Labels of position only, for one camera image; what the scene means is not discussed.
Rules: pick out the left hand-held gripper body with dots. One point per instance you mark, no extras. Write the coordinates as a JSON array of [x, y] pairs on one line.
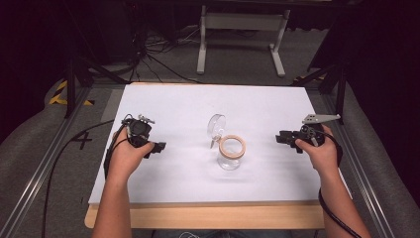
[[138, 130]]

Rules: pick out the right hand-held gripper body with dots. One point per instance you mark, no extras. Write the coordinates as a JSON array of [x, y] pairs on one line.
[[313, 129]]

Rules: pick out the glass jar with hinged lid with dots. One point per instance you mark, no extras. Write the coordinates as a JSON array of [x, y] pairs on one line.
[[231, 150]]

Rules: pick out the person's right hand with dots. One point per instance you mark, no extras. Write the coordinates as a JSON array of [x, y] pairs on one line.
[[322, 155]]

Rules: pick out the person's left hand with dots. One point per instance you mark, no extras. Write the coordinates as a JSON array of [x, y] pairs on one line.
[[127, 158]]

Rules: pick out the black metal stand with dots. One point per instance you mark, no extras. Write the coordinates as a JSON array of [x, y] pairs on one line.
[[71, 86], [340, 89]]

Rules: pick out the yellow black floor tape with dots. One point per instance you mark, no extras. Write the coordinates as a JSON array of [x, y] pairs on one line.
[[59, 95]]

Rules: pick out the aluminium rail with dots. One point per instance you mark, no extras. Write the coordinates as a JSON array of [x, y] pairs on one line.
[[36, 178], [360, 165]]

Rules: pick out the white metal stand frame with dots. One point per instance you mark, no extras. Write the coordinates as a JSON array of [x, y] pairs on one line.
[[244, 21]]

